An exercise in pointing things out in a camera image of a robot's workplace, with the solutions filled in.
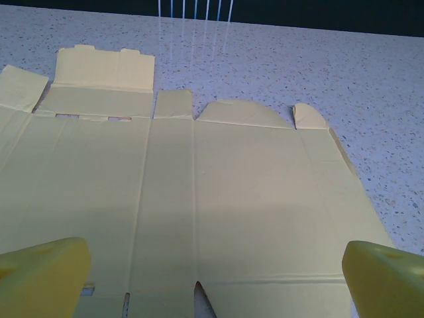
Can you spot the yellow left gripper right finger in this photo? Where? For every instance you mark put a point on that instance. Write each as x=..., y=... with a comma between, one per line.
x=387, y=285

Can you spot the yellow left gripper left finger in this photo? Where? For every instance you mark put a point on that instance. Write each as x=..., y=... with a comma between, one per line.
x=39, y=281

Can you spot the yellow paper box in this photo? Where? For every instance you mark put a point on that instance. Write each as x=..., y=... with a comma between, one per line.
x=232, y=182

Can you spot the blue printed backdrop panel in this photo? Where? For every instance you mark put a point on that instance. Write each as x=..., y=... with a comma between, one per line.
x=298, y=13

